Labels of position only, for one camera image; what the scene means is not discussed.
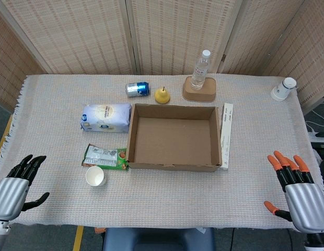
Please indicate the white power strip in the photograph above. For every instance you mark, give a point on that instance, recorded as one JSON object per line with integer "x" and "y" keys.
{"x": 314, "y": 137}

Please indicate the woven folding screen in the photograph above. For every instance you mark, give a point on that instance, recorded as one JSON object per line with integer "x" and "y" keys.
{"x": 86, "y": 34}

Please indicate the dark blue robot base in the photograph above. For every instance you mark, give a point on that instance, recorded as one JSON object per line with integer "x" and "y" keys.
{"x": 156, "y": 239}

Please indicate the left silver black-fingered robot hand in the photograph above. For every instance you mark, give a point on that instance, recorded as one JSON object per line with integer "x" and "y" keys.
{"x": 10, "y": 193}

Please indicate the clear plastic water bottle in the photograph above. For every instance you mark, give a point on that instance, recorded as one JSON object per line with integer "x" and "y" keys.
{"x": 199, "y": 73}

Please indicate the open brown cardboard box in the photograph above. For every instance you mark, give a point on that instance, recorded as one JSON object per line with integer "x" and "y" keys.
{"x": 175, "y": 141}

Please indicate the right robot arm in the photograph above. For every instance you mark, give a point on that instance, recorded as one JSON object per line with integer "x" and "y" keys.
{"x": 317, "y": 241}

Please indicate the yellow pear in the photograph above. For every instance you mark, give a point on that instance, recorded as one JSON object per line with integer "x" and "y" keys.
{"x": 162, "y": 96}

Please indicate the woven beige tablecloth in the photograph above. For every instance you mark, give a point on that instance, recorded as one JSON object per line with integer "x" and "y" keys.
{"x": 164, "y": 198}

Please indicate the blue silver soda can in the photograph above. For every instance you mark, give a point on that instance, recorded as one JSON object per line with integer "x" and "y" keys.
{"x": 138, "y": 89}

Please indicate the upside-down white paper cup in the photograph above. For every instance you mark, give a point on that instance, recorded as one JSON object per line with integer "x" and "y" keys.
{"x": 282, "y": 90}

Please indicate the brown paper tray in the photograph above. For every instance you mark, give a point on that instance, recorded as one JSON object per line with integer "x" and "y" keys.
{"x": 210, "y": 91}

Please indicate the small white paper cup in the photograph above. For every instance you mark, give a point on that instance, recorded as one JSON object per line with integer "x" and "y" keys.
{"x": 94, "y": 176}

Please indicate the right silver orange-tipped robot hand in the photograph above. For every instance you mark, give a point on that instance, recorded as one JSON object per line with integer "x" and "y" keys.
{"x": 305, "y": 204}

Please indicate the blue-and-white tissue pack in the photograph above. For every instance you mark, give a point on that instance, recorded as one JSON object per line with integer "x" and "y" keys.
{"x": 107, "y": 117}

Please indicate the long white carton box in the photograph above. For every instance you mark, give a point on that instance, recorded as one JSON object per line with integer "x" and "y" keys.
{"x": 226, "y": 136}

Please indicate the green snack packet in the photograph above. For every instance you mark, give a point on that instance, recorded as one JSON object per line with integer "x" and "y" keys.
{"x": 104, "y": 157}

